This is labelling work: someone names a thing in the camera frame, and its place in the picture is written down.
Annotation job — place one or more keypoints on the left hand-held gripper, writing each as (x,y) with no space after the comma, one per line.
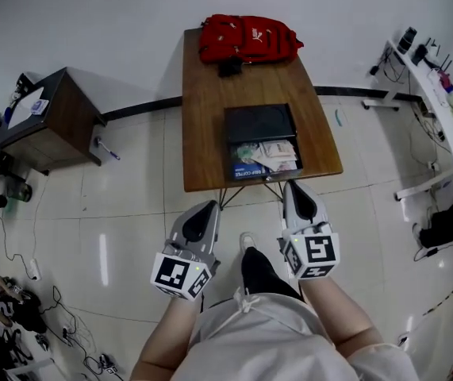
(174,274)

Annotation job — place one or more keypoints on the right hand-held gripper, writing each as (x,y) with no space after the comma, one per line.
(319,252)

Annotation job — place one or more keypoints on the black tray of coffee packets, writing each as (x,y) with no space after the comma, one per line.
(285,175)

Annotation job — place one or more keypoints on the person's left forearm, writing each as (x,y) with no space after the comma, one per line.
(162,339)

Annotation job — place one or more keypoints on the person's right forearm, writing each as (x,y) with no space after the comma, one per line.
(337,312)

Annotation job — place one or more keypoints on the person's white shoe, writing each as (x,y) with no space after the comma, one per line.
(248,239)

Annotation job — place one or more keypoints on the pile of paper notes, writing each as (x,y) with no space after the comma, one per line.
(277,153)

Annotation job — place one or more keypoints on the blue packet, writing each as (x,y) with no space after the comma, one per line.
(248,171)

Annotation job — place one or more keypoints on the person's black trouser leg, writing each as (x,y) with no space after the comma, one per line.
(263,276)

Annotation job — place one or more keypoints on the green round item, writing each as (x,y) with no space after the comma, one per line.
(245,152)

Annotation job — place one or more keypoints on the wooden table with metal legs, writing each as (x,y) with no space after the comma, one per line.
(206,133)

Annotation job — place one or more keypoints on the teal strip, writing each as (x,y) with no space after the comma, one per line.
(339,117)

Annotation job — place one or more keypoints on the white and blue brush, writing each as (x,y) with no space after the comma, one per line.
(105,148)

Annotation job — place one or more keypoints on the black power adapter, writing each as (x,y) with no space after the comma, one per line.
(431,252)

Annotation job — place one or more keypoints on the person's white shirt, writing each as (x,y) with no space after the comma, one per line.
(262,343)

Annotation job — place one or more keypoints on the small black pouch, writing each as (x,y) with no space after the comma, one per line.
(230,68)

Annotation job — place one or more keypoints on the dark wooden side cabinet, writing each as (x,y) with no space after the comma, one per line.
(67,125)

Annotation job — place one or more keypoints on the yellow and black tape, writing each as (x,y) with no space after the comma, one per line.
(448,297)

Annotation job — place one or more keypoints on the white power strip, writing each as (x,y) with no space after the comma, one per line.
(34,269)

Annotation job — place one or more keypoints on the green bottle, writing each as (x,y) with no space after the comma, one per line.
(20,193)

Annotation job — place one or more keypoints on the red backpack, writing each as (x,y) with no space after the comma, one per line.
(250,38)

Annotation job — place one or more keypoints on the pink object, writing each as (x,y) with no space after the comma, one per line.
(445,81)

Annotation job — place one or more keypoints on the black upright device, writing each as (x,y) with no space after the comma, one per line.
(419,54)

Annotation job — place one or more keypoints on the small blue and white box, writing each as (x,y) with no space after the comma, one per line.
(39,106)

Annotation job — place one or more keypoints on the black cylinder speaker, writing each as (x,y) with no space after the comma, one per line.
(408,40)

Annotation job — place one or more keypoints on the black router with antennas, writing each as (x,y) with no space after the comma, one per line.
(440,64)

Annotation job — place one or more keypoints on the white board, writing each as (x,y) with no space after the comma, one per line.
(21,111)

